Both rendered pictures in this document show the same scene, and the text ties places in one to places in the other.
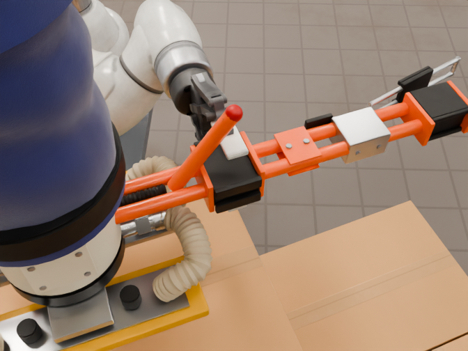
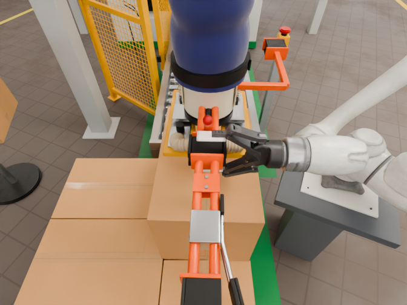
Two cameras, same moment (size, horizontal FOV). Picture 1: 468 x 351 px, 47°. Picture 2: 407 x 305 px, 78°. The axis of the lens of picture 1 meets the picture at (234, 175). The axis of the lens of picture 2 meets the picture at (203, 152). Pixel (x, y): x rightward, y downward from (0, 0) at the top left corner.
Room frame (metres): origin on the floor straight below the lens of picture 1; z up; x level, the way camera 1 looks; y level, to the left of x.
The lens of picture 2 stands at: (0.64, -0.39, 1.73)
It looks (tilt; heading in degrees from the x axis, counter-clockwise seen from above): 49 degrees down; 112
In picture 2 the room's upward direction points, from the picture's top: straight up
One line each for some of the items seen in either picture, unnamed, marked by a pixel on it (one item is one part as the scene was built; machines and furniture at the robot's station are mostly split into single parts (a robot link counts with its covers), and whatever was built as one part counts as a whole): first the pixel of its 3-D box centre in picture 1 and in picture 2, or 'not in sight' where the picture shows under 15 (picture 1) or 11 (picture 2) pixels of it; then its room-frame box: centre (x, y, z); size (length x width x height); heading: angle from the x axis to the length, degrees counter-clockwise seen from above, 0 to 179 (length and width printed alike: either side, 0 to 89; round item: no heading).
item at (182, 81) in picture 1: (199, 102); (263, 154); (0.62, 0.06, 1.24); 0.09 x 0.07 x 0.08; 21
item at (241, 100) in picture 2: not in sight; (234, 117); (0.49, 0.28, 1.13); 0.34 x 0.10 x 0.05; 111
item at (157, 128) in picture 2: not in sight; (171, 59); (-0.49, 1.54, 0.50); 2.31 x 0.05 x 0.19; 112
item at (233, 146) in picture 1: (229, 137); (211, 136); (0.50, 0.01, 1.30); 0.07 x 0.03 x 0.01; 21
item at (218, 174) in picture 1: (227, 171); (207, 150); (0.48, 0.01, 1.24); 0.10 x 0.08 x 0.06; 21
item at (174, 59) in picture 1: (185, 74); (292, 154); (0.69, 0.08, 1.24); 0.09 x 0.06 x 0.09; 111
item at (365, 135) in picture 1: (358, 135); (205, 229); (0.56, -0.19, 1.23); 0.07 x 0.07 x 0.04; 21
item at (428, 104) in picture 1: (437, 113); (199, 302); (0.60, -0.32, 1.23); 0.08 x 0.07 x 0.05; 111
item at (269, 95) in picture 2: not in sight; (268, 97); (0.50, 1.31, 0.50); 0.07 x 0.07 x 1.00; 22
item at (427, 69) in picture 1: (384, 95); (234, 268); (0.64, -0.24, 1.24); 0.31 x 0.03 x 0.05; 123
